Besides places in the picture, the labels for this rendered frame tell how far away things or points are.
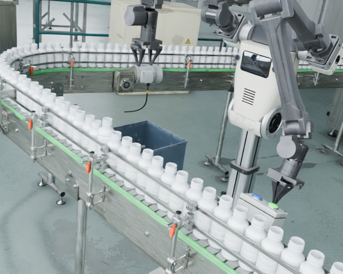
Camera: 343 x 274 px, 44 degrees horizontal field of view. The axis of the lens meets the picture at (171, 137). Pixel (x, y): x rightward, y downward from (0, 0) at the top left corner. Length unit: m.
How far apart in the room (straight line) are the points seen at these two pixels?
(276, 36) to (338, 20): 6.94
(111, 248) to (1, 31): 4.53
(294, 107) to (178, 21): 4.55
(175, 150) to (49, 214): 1.36
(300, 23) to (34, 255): 2.07
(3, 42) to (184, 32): 2.68
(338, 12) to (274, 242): 7.14
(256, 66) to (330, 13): 6.24
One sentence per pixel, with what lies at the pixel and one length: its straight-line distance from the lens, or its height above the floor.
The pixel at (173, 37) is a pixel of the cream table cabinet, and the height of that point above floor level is 0.79.
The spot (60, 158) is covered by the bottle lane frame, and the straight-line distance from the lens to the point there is 1.87.
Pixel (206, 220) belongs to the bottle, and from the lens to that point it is 1.30.
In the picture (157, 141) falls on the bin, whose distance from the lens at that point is 2.28.
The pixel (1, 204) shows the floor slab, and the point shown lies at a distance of 3.31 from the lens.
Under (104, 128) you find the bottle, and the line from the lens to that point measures 1.60.
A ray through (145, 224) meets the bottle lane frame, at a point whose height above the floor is 0.94.
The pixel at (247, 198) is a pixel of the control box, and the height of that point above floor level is 1.12.
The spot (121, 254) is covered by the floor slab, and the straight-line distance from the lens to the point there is 2.83.
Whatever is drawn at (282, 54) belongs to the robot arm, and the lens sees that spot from 1.26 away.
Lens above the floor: 1.79
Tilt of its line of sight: 23 degrees down
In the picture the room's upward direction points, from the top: 8 degrees clockwise
